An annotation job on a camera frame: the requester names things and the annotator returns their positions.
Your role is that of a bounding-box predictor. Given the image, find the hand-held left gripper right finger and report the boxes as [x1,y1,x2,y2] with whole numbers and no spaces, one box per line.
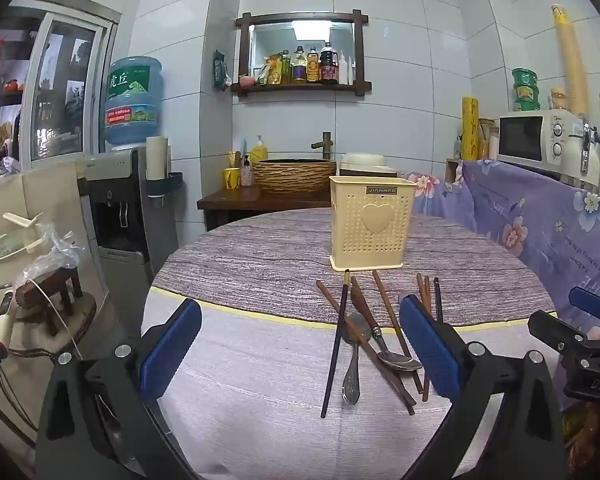
[399,294,568,480]

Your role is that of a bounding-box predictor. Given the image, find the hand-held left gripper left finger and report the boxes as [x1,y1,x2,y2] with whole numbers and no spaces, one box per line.
[35,298,203,480]

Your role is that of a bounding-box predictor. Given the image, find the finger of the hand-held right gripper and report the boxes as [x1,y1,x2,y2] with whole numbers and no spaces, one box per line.
[569,286,600,322]
[527,310,600,361]

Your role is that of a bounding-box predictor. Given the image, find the wooden-handled metal spoon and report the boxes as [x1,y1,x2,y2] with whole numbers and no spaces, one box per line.
[350,276,424,372]

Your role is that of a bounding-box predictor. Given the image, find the large metal spoon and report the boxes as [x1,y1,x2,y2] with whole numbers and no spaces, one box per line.
[341,311,374,406]

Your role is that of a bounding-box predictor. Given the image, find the black chopstick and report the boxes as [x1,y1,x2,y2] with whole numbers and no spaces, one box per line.
[321,269,352,419]

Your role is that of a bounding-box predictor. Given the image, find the cream perforated utensil holder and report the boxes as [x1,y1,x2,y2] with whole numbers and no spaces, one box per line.
[328,176,415,272]

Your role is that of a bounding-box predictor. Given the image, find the purple floral cloth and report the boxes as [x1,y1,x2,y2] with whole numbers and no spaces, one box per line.
[412,160,600,356]

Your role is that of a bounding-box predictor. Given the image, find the small wooden stool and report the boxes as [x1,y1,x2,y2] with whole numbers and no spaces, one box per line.
[14,266,98,337]

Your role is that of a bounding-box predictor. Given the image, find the clear plastic bag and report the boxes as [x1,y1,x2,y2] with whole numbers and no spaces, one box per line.
[14,220,82,306]

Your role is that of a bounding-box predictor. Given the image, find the chrome tap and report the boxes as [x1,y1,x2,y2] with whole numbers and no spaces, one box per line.
[577,115,600,177]

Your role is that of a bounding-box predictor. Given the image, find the blue-grey cup holder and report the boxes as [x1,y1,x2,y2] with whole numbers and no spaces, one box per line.
[147,172,184,209]

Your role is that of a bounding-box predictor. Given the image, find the dark wooden vanity counter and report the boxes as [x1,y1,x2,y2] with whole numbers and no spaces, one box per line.
[197,187,332,232]

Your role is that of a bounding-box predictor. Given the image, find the grey water dispenser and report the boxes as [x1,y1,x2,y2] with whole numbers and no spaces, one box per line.
[80,147,181,321]

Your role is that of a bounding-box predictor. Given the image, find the white microwave oven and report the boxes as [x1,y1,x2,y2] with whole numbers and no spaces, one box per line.
[496,109,589,177]

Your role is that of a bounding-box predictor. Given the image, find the stack of paper cups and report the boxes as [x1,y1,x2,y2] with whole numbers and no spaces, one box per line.
[146,135,170,182]

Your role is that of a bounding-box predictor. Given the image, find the white rice cooker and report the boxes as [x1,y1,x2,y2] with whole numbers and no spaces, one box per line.
[340,152,399,179]

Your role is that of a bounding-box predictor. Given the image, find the cream electric pot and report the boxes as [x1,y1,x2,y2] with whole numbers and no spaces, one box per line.
[0,212,44,292]

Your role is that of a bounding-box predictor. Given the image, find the yellow plastic roll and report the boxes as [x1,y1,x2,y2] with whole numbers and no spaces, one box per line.
[461,97,481,161]

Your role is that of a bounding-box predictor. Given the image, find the woven wash basin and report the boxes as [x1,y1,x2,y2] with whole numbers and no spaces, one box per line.
[252,158,337,194]

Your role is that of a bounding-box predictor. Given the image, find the stack of green bowls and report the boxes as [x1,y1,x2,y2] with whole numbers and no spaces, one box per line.
[511,67,540,112]

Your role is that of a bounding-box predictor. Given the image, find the bronze faucet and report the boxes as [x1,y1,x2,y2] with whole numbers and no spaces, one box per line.
[311,132,337,161]

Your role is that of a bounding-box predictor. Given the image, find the tall yellow cup stack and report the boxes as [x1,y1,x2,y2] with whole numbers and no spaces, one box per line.
[551,4,589,116]

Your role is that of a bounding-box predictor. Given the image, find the blue water jug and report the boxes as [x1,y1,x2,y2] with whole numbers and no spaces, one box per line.
[102,56,163,151]

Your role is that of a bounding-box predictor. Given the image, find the green hanging packet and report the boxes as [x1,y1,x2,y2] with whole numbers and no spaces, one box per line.
[212,50,232,92]

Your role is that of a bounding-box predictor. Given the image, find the glass door cabinet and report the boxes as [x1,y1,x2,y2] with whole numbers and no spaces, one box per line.
[0,0,119,186]

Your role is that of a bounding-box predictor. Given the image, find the wooden framed mirror shelf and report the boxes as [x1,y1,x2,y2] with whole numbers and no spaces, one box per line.
[232,8,370,98]

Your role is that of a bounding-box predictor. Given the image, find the yellow seasoning packet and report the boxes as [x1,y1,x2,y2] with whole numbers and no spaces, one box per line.
[257,55,281,86]

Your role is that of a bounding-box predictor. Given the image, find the dark soy sauce bottle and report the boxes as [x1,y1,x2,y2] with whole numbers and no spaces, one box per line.
[320,42,339,85]

